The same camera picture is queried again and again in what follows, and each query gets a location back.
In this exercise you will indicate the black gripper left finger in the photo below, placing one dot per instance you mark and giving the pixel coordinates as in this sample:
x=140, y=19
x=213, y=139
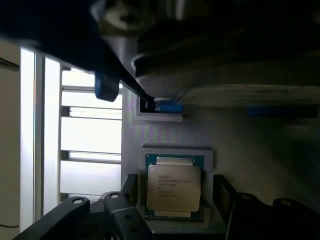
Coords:
x=120, y=210

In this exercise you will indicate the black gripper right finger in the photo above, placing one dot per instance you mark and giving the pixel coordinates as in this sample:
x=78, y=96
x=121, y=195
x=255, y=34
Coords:
x=252, y=217

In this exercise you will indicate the metal slat table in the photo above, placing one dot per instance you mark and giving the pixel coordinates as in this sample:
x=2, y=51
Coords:
x=75, y=140

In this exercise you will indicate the white 3D-printed parts rack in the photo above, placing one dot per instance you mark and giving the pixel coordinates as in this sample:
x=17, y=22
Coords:
x=200, y=140

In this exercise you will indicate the blue white connector plug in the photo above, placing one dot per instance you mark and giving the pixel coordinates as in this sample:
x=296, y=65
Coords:
x=167, y=106

